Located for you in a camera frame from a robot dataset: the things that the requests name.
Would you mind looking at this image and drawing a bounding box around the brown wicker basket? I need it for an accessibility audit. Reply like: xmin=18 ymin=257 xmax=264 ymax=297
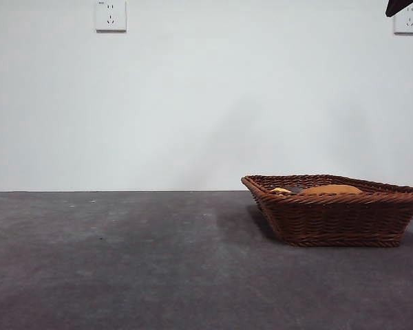
xmin=240 ymin=174 xmax=413 ymax=248

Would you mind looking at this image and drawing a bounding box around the brown potato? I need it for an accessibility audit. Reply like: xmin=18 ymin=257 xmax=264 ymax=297
xmin=297 ymin=184 xmax=363 ymax=197

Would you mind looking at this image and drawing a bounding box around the white wall socket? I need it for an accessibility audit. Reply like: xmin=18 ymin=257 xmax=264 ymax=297
xmin=393 ymin=4 xmax=413 ymax=36
xmin=95 ymin=0 xmax=127 ymax=34

